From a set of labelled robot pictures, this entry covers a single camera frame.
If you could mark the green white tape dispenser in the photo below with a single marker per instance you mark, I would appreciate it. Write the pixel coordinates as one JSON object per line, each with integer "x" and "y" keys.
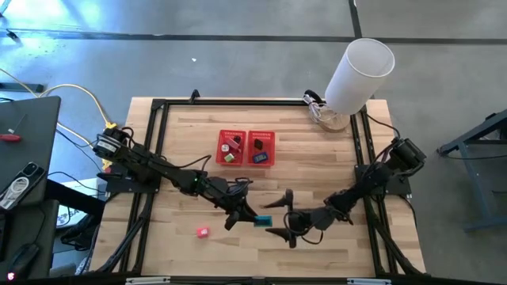
{"x": 229, "y": 157}

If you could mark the smartphone in clear case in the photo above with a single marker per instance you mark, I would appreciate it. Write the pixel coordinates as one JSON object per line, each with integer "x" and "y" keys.
{"x": 24, "y": 182}

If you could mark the black aluminium table frame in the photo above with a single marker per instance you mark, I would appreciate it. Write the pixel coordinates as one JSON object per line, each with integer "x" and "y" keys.
{"x": 257, "y": 102}

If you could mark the small glowing pink light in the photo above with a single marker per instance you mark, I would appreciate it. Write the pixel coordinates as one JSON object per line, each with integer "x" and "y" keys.
{"x": 10, "y": 276}

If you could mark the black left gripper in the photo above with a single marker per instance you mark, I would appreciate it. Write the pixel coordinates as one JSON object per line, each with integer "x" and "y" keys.
{"x": 231, "y": 192}

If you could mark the small red box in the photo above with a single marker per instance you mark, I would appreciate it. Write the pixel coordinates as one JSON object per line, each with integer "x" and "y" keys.
{"x": 203, "y": 232}

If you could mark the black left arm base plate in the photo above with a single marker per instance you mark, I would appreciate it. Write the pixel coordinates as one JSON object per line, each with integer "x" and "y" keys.
{"x": 117, "y": 187}

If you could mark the small black item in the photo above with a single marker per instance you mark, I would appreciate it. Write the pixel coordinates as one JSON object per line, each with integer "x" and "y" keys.
{"x": 258, "y": 143}

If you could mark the white label strip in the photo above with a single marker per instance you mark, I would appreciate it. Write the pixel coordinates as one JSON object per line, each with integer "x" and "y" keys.
{"x": 368, "y": 282}
{"x": 148, "y": 280}

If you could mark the blue rectangular box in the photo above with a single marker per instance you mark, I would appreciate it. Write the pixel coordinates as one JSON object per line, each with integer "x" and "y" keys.
{"x": 260, "y": 157}

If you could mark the black bag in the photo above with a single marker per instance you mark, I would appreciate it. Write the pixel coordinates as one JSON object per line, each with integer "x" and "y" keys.
{"x": 79, "y": 235}

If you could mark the white printed box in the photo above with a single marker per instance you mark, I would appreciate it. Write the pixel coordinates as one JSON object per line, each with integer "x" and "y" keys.
{"x": 69, "y": 215}

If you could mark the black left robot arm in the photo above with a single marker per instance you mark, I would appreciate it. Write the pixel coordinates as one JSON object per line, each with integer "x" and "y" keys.
{"x": 158, "y": 168}

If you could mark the black white tape dispenser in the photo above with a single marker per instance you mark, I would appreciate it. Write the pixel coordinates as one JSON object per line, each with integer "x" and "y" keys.
{"x": 237, "y": 139}

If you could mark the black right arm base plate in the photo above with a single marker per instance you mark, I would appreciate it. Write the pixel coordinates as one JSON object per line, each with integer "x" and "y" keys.
{"x": 398, "y": 188}

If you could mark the black floor bar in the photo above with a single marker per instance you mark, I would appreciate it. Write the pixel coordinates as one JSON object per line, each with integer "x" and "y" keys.
{"x": 21, "y": 87}

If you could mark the blue grey metal stand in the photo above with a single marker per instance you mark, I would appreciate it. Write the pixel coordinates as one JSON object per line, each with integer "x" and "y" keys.
{"x": 474, "y": 180}

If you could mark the teal rectangular box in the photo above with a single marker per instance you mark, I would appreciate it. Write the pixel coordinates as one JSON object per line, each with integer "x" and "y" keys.
{"x": 263, "y": 221}

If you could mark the white cylindrical lamp shade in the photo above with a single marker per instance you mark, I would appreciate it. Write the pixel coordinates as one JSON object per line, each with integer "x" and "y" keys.
{"x": 356, "y": 79}

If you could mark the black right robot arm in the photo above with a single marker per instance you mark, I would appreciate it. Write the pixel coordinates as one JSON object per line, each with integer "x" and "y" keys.
{"x": 372, "y": 178}

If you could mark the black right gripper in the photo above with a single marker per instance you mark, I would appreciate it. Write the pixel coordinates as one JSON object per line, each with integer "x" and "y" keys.
{"x": 311, "y": 221}

